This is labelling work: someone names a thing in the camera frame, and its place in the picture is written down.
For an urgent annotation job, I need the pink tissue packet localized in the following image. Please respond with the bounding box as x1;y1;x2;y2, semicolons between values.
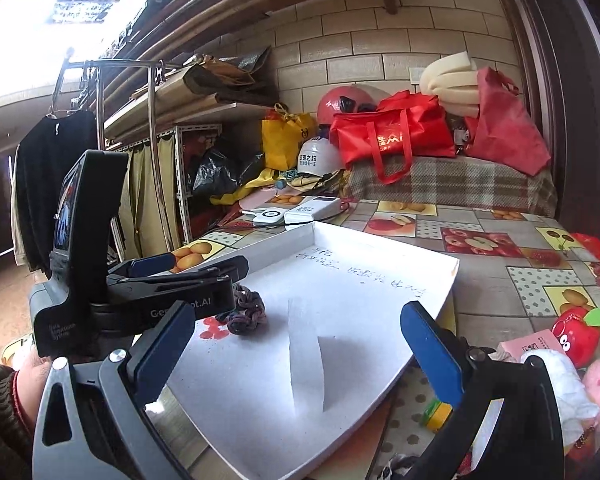
497;329;571;363

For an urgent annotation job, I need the black plastic bag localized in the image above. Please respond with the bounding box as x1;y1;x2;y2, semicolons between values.
190;147;266;198

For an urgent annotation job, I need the white power bank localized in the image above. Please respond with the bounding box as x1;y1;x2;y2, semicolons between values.
284;198;342;225

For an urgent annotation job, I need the olive curtain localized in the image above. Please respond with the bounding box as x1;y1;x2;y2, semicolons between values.
117;135;181;256

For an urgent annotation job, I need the red plastic bag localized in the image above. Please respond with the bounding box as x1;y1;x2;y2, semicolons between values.
464;66;552;177

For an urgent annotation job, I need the brown bag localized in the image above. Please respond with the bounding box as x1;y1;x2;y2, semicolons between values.
182;45;278;106

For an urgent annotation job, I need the yellow plastic sheet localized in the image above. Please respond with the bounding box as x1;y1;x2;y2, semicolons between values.
210;167;281;206

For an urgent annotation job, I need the fruit print tablecloth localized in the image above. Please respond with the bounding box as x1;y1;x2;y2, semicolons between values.
170;195;600;480

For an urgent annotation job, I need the red tote bag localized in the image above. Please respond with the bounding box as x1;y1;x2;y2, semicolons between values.
328;90;456;185

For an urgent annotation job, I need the white round device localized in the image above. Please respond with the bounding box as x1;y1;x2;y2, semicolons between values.
252;207;287;227

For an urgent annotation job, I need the yellow green sponge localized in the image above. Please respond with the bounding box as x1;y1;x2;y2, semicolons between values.
421;400;453;433

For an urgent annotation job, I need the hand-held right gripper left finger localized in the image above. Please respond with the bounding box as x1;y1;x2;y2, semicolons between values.
32;301;197;480

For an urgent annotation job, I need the white helmet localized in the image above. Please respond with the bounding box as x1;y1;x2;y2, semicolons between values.
297;136;348;177

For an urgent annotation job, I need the white metal shelf frame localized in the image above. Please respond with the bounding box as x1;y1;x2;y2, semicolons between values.
172;122;226;241

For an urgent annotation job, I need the person's left hand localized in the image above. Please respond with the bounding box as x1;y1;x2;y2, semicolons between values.
14;356;55;432

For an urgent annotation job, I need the wooden shelf board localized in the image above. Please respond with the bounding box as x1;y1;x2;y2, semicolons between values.
102;80;276;141

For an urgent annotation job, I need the red apple plush toy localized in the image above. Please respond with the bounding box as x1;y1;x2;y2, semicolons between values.
551;306;600;368

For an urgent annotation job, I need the yellow shopping bag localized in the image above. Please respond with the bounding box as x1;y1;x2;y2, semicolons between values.
261;104;318;171

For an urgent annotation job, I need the white fluffy plush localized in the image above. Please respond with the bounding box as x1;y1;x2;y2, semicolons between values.
520;349;600;456

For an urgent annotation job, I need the white shallow tray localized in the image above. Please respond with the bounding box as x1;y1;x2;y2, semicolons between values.
145;220;461;480

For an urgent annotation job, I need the cream foam roll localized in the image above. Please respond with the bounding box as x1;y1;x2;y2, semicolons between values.
419;51;481;118

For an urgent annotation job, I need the black hanging garment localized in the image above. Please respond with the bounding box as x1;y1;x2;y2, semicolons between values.
12;110;101;273

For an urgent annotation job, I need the red plastic packet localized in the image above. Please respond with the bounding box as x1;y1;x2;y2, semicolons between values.
570;232;600;293

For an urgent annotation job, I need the red helmet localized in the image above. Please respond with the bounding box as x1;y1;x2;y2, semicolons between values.
316;86;381;126

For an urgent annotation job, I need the red string bracelet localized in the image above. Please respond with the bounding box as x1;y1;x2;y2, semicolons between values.
10;370;33;433

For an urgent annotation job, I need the plaid cloth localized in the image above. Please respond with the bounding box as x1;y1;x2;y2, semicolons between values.
347;152;558;218

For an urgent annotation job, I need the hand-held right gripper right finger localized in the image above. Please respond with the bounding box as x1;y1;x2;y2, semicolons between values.
400;302;566;480

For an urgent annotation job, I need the metal clothes rack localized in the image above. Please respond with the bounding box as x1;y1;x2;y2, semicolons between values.
50;47;181;261

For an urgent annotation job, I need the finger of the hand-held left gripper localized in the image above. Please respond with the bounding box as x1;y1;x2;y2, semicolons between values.
170;255;251;288
107;253;177;281

